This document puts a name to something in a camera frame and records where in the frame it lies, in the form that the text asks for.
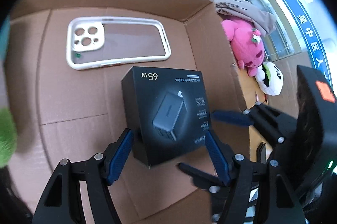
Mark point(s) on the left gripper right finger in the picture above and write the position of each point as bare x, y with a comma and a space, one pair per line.
243, 191

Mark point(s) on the pastel caterpillar plush toy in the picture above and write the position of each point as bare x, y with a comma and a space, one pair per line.
8, 128

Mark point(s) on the beige printed cloth bag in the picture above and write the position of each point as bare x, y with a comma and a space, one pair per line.
264, 21

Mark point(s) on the white clear phone case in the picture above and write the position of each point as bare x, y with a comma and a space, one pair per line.
100, 41

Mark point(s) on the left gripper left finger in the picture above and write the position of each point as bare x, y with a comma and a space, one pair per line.
61, 200

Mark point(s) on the white panda plush toy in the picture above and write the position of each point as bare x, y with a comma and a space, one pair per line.
269, 78

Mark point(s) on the black charger box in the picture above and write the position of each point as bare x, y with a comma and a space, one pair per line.
167, 110

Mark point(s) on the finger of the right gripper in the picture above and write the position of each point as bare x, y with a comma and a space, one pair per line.
201, 179
238, 118

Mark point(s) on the black tablet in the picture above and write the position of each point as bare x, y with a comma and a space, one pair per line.
261, 153

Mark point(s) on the pink plush toy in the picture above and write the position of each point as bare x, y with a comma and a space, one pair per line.
246, 43

